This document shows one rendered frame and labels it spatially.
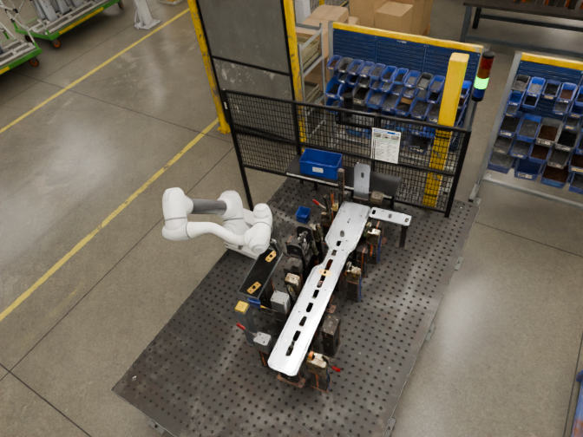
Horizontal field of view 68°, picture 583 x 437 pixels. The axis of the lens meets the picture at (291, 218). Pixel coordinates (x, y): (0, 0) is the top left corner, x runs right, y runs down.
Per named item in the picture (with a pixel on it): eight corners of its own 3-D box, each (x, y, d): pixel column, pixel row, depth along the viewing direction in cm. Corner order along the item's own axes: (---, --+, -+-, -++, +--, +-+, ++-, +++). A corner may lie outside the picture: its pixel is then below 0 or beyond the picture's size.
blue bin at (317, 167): (336, 179, 337) (336, 167, 328) (299, 172, 347) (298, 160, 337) (343, 166, 347) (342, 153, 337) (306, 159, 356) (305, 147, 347)
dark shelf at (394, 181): (394, 199, 322) (394, 196, 320) (284, 174, 352) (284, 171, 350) (402, 179, 335) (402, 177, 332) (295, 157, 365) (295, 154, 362)
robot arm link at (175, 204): (231, 222, 331) (226, 193, 333) (248, 218, 324) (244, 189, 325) (158, 223, 262) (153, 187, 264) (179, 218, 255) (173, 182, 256)
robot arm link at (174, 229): (185, 238, 255) (182, 216, 256) (159, 243, 260) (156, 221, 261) (196, 238, 268) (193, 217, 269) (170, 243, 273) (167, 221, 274)
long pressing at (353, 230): (299, 380, 240) (299, 379, 239) (264, 365, 248) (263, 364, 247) (372, 207, 320) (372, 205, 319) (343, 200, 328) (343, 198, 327)
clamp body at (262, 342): (274, 374, 273) (266, 348, 247) (258, 367, 277) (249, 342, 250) (280, 360, 279) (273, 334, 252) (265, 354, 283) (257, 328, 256)
